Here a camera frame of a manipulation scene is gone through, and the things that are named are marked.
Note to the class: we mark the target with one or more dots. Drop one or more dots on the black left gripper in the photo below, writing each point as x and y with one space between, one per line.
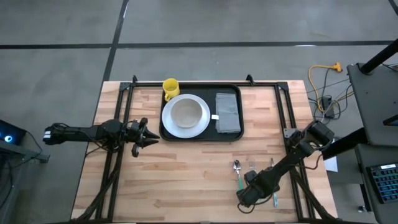
136 132

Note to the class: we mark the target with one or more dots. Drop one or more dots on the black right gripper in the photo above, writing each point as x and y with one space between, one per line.
261 191

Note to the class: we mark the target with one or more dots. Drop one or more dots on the white round plate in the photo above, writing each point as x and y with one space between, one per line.
186 132

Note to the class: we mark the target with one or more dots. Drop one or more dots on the beige bowl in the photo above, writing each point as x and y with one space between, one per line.
186 112

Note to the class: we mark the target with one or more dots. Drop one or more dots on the yellow mug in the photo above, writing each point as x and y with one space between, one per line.
171 87

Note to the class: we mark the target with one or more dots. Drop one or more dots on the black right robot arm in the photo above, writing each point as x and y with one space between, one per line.
289 160

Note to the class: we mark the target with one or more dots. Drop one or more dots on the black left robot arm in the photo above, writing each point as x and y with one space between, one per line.
81 132

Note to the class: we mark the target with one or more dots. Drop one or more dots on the black serving tray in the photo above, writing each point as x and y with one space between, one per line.
228 138

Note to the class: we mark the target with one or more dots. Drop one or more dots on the white paper sheet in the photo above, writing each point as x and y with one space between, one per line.
332 165

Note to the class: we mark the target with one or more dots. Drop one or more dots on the grey folded napkin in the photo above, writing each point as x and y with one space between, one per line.
228 113

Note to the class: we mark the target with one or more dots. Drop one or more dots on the black stand beam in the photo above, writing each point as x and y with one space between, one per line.
345 143

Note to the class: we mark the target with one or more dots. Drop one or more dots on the dark grey desk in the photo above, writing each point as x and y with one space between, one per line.
367 193

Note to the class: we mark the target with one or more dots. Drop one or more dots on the black power adapter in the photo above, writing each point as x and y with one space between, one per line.
328 107

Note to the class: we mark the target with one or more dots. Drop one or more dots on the black keyboard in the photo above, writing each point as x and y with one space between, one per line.
385 183

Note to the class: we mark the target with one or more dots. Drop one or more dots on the grey metal stand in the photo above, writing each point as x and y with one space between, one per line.
25 152

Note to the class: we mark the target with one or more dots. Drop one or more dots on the computer with blue light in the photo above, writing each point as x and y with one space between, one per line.
11 133

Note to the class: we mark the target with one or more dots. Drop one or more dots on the black round pole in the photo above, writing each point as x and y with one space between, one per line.
381 56

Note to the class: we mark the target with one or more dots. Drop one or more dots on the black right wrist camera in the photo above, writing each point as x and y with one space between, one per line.
250 177

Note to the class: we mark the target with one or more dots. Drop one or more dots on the black aluminium table frame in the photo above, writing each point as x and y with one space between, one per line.
143 84

